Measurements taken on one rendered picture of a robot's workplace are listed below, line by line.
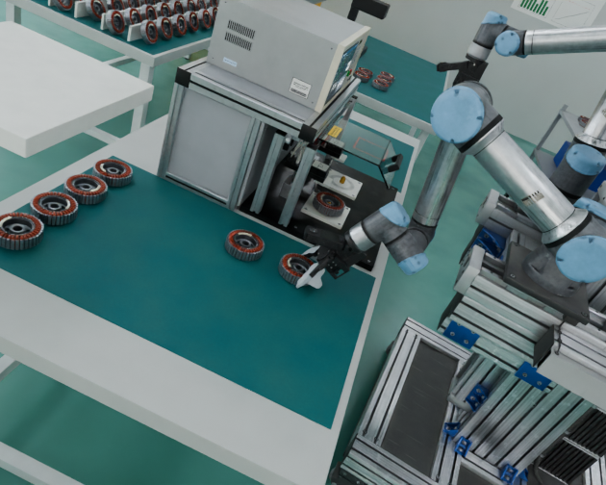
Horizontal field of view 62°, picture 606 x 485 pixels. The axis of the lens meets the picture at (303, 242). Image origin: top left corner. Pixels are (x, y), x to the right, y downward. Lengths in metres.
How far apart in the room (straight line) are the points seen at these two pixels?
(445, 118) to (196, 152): 0.79
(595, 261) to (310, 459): 0.73
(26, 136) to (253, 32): 0.88
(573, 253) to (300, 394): 0.67
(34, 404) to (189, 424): 1.00
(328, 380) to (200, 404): 0.31
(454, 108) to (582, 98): 6.06
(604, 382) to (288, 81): 1.16
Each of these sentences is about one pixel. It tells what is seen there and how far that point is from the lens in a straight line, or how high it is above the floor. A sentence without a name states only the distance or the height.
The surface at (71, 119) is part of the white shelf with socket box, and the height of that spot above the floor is 1.20.
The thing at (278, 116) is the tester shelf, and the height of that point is 1.10.
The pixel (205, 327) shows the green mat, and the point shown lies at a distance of 1.24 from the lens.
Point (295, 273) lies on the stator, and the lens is 1.42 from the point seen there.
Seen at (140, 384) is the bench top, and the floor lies 0.75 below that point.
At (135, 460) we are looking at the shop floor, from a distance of 1.89.
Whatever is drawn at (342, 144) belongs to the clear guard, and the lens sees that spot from 1.56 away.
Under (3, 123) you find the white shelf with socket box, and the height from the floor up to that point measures 1.20.
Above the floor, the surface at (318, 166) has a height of 0.92.
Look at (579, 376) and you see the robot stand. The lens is 1.44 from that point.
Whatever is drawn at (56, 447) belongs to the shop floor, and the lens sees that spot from 1.90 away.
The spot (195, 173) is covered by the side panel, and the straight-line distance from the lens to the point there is 1.66.
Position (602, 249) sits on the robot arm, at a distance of 1.24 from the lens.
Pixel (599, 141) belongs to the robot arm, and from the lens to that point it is 1.98.
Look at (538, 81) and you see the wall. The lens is 7.08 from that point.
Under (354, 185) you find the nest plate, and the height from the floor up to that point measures 0.78.
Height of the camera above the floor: 1.64
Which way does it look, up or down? 33 degrees down
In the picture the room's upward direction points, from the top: 23 degrees clockwise
